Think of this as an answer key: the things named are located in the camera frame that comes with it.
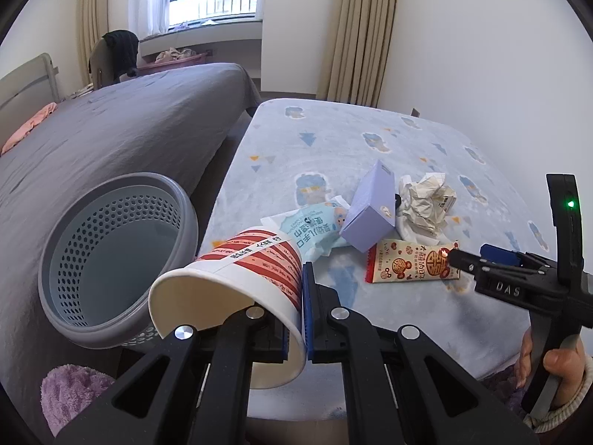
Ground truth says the light blue printed blanket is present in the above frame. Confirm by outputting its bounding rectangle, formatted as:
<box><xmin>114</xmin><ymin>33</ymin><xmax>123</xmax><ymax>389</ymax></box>
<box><xmin>197</xmin><ymin>98</ymin><xmax>572</xmax><ymax>419</ymax></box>

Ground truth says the purple cardboard box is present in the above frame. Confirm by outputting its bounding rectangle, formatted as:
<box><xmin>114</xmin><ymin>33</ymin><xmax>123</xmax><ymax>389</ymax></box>
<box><xmin>340</xmin><ymin>160</ymin><xmax>397</xmax><ymax>253</ymax></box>

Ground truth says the red and cream snack packet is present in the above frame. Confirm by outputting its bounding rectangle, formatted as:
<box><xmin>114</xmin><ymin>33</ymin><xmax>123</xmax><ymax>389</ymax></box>
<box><xmin>365</xmin><ymin>238</ymin><xmax>461</xmax><ymax>284</ymax></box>

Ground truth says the grey bed headboard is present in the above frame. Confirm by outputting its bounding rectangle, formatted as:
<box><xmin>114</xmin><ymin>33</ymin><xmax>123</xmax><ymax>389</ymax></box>
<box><xmin>0</xmin><ymin>53</ymin><xmax>61</xmax><ymax>122</ymax></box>

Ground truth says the beige clothes pile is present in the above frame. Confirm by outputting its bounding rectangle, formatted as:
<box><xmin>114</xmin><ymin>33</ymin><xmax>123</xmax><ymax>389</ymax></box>
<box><xmin>155</xmin><ymin>47</ymin><xmax>195</xmax><ymax>64</ymax></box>

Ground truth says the beige curtain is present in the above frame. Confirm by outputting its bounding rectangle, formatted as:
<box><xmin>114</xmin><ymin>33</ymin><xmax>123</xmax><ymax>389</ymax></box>
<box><xmin>315</xmin><ymin>0</ymin><xmax>400</xmax><ymax>109</ymax></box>
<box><xmin>76</xmin><ymin>0</ymin><xmax>113</xmax><ymax>87</ymax></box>

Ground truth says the pink storage box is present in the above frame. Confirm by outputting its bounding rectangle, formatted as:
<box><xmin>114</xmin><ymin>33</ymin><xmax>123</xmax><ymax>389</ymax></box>
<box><xmin>136</xmin><ymin>53</ymin><xmax>207</xmax><ymax>75</ymax></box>

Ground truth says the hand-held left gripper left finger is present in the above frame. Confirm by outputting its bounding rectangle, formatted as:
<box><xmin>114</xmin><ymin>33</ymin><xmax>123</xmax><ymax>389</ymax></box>
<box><xmin>54</xmin><ymin>305</ymin><xmax>291</xmax><ymax>445</ymax></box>

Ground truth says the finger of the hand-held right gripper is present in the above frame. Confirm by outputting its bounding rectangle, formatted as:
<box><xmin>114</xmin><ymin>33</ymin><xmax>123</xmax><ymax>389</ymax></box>
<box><xmin>448</xmin><ymin>247</ymin><xmax>493</xmax><ymax>280</ymax></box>
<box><xmin>479</xmin><ymin>243</ymin><xmax>553</xmax><ymax>271</ymax></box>

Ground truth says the red striped paper cup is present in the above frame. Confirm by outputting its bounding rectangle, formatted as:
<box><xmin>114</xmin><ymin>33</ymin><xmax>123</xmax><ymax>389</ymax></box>
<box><xmin>148</xmin><ymin>225</ymin><xmax>307</xmax><ymax>390</ymax></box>

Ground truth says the purple fluffy rug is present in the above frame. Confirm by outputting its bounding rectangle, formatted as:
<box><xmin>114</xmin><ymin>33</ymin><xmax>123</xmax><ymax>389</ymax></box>
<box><xmin>41</xmin><ymin>364</ymin><xmax>116</xmax><ymax>437</ymax></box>

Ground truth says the light blue wet wipes packet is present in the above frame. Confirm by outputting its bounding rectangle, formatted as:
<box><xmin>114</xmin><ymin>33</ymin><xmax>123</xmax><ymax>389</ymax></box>
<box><xmin>260</xmin><ymin>197</ymin><xmax>353</xmax><ymax>258</ymax></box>

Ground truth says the pink cloth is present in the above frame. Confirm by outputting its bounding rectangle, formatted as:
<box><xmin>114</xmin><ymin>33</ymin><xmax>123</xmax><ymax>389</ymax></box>
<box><xmin>0</xmin><ymin>102</ymin><xmax>59</xmax><ymax>156</ymax></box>

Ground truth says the grey perforated plastic basket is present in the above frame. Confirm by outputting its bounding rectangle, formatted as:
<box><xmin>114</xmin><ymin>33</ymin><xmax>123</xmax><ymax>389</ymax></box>
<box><xmin>38</xmin><ymin>172</ymin><xmax>200</xmax><ymax>349</ymax></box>

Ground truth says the white paper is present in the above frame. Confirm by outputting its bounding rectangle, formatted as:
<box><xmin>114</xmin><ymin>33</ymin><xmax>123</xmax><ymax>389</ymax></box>
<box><xmin>396</xmin><ymin>172</ymin><xmax>452</xmax><ymax>238</ymax></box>

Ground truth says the person's right hand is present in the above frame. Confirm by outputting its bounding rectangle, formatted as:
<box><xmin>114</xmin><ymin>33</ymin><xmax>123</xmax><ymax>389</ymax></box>
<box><xmin>515</xmin><ymin>327</ymin><xmax>593</xmax><ymax>411</ymax></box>

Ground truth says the bed with grey sheet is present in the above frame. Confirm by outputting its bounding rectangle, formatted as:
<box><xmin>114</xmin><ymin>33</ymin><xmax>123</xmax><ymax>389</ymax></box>
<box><xmin>0</xmin><ymin>62</ymin><xmax>261</xmax><ymax>429</ymax></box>

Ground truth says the brown chair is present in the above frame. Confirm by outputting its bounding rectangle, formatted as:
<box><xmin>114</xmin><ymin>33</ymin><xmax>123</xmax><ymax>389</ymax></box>
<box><xmin>88</xmin><ymin>38</ymin><xmax>140</xmax><ymax>90</ymax></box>

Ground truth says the white sheer curtain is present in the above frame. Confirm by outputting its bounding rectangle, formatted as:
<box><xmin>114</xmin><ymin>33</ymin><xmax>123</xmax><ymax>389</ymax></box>
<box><xmin>129</xmin><ymin>0</ymin><xmax>173</xmax><ymax>38</ymax></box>

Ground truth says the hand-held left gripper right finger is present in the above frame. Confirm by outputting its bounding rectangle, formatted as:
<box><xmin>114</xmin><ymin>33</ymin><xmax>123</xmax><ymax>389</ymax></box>
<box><xmin>302</xmin><ymin>261</ymin><xmax>541</xmax><ymax>445</ymax></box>

